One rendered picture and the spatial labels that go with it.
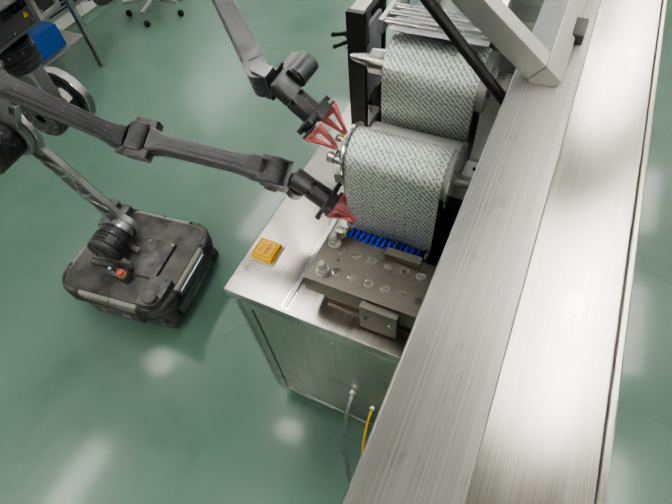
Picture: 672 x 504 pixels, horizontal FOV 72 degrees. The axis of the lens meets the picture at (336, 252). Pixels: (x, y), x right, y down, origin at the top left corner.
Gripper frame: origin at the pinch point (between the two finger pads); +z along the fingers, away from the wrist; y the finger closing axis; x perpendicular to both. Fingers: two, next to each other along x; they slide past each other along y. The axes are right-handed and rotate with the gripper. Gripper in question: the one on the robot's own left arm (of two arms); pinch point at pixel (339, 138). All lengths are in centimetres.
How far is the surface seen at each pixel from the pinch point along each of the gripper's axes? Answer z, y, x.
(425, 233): 30.8, 7.6, 3.7
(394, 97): 4.7, -16.3, 7.4
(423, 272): 37.1, 14.5, -0.1
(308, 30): -32, -244, -190
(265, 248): 7.2, 16.9, -38.8
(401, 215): 23.1, 7.6, 2.7
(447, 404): 8, 66, 56
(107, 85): -121, -126, -265
